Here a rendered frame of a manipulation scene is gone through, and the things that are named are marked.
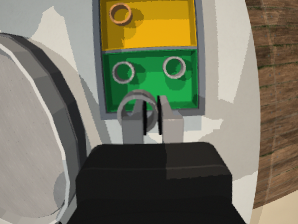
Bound grey round turntable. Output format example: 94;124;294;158
0;33;87;224

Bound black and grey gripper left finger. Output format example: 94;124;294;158
121;99;147;144

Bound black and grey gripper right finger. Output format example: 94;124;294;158
157;95;184;143

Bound bronze bushing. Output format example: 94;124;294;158
109;3;133;26

